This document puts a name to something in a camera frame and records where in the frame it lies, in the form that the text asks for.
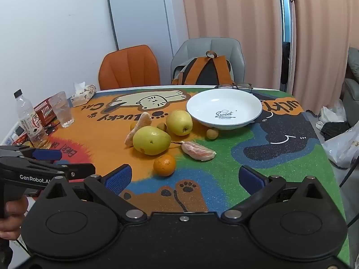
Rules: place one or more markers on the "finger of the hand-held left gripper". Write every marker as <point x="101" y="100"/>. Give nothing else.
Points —
<point x="46" y="154"/>
<point x="81" y="171"/>

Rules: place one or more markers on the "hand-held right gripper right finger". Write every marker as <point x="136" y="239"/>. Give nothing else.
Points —
<point x="251" y="180"/>

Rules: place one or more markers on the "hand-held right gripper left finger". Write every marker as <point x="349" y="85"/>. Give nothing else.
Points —
<point x="120" y="178"/>

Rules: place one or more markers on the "round orange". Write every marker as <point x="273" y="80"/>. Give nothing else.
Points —
<point x="164" y="165"/>

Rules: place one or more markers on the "yellow green pear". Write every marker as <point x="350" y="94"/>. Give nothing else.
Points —
<point x="151" y="141"/>

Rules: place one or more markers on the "peeled citrus segment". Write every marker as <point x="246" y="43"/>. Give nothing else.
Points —
<point x="138" y="127"/>
<point x="197" y="151"/>

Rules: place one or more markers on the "brown longan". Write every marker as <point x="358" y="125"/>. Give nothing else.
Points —
<point x="161" y="126"/>
<point x="212" y="133"/>

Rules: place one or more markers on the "white round plate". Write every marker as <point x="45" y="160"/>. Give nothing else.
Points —
<point x="224" y="109"/>

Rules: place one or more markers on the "yellow-green apple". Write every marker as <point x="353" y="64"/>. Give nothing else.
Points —
<point x="179" y="122"/>

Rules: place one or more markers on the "person's left hand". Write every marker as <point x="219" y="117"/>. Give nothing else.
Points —
<point x="12" y="224"/>

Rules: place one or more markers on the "white power strip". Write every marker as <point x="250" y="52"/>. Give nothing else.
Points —
<point x="15" y="134"/>

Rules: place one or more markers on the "clear plastic bottle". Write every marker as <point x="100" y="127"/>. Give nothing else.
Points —
<point x="29" y="117"/>

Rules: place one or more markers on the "red plastic basket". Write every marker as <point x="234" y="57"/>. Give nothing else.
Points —
<point x="43" y="112"/>

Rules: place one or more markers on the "clear glass cup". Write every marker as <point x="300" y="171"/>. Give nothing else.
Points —
<point x="62" y="109"/>

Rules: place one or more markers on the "tissue pack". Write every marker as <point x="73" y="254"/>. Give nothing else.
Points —
<point x="84" y="94"/>

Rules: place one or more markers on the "eyeglasses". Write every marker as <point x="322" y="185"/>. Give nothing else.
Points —
<point x="244" y="86"/>

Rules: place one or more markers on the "white plastic bag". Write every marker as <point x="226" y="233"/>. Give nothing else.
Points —
<point x="332" y="112"/>
<point x="343" y="148"/>

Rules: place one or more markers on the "black cloth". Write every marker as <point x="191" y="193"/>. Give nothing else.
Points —
<point x="335" y="130"/>

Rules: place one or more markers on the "orange chair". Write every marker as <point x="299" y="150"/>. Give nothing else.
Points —
<point x="129" y="67"/>

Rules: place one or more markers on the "orange and black backpack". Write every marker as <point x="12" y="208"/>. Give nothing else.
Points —
<point x="207" y="71"/>

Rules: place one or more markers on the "grey sofa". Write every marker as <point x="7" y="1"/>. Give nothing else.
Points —
<point x="352" y="95"/>

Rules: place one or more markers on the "grey chair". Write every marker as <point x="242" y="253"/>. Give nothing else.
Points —
<point x="213" y="46"/>

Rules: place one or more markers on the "pink curtain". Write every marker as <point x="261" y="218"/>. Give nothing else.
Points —
<point x="232" y="11"/>
<point x="325" y="33"/>

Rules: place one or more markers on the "white refrigerator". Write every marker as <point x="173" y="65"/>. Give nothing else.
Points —
<point x="145" y="14"/>

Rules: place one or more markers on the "window frame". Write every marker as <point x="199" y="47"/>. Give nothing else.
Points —
<point x="286" y="8"/>

